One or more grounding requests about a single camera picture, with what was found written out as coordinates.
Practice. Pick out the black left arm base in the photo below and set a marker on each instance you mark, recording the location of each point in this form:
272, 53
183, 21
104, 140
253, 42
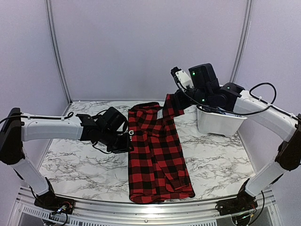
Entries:
51, 201

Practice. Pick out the white plastic laundry bin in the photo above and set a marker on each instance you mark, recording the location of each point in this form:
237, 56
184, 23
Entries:
218, 123

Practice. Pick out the aluminium corner post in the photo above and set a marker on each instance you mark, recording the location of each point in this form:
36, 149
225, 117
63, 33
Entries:
56, 51
242, 40

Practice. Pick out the right aluminium corner post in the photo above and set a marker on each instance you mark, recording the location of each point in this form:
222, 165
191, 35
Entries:
242, 40

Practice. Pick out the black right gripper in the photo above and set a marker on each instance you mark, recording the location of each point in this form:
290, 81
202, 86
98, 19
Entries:
182, 103

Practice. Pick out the aluminium front frame rail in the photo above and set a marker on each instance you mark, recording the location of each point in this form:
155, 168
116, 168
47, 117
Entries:
105, 213

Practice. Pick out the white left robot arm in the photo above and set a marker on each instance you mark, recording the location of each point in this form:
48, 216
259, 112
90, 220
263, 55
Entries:
20, 127

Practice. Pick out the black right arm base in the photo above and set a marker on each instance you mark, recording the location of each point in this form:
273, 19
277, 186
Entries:
242, 202

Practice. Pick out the red black plaid shirt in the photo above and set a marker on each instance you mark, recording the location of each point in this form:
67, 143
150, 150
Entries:
156, 166

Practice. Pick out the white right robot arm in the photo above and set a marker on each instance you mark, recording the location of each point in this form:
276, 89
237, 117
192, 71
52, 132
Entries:
236, 100

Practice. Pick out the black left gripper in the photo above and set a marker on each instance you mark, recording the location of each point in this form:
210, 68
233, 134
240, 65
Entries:
125, 147

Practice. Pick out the left aluminium corner post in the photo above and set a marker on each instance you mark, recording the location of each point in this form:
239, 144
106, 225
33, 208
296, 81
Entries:
56, 51

